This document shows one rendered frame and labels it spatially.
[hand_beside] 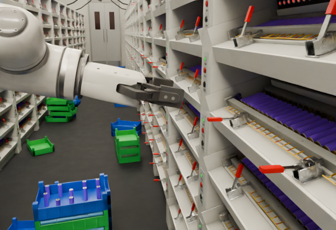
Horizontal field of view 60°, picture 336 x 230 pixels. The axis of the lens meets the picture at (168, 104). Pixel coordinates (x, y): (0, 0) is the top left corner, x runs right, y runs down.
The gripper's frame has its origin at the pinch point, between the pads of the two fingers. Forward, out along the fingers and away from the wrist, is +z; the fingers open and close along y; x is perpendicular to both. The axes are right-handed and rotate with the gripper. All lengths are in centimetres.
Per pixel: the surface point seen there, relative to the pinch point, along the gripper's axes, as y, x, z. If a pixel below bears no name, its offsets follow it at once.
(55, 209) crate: -65, -68, -24
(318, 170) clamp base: 13.2, -5.8, 22.1
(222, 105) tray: -30.0, -6.1, 22.5
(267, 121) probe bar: -5.8, -3.6, 23.3
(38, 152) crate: -233, -119, -66
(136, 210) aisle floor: -124, -104, 21
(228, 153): -30.0, -20.5, 28.2
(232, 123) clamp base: -13.4, -7.0, 19.2
